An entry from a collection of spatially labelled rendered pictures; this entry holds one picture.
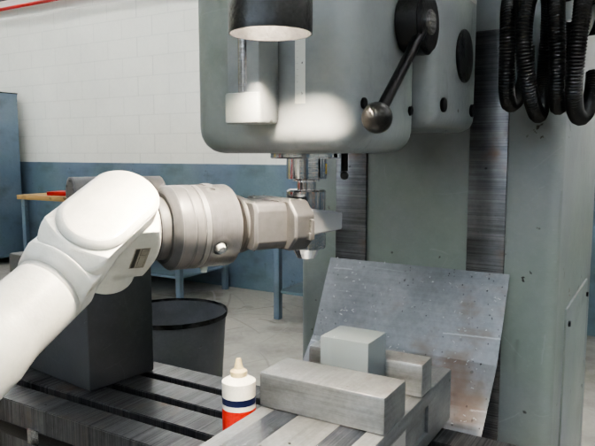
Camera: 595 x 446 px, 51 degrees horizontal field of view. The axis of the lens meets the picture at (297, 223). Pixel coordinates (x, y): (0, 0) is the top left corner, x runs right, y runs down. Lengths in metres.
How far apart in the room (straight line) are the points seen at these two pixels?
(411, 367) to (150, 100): 6.13
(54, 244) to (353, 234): 0.67
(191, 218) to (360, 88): 0.21
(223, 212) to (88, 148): 6.80
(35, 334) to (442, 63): 0.55
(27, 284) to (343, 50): 0.36
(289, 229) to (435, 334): 0.44
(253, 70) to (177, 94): 5.87
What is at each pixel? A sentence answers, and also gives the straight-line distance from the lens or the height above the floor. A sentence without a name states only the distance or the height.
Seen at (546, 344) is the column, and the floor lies 1.01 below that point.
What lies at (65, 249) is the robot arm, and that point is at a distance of 0.55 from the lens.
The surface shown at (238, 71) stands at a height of 1.39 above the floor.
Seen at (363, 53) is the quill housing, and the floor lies 1.41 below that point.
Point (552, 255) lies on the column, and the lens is 1.03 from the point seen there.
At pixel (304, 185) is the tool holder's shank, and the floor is 1.27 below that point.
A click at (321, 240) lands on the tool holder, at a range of 0.73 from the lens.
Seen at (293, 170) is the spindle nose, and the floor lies 1.29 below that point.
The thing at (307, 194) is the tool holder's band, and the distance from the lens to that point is 0.72.
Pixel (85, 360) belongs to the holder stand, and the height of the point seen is 1.01.
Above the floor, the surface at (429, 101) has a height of 1.37.
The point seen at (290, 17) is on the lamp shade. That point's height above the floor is 1.42.
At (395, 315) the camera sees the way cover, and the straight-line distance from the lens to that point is 1.07.
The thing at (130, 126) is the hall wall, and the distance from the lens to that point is 6.94.
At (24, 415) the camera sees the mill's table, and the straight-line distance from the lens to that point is 0.99.
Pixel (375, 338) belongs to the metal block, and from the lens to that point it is 0.72.
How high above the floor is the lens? 1.31
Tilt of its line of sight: 6 degrees down
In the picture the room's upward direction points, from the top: straight up
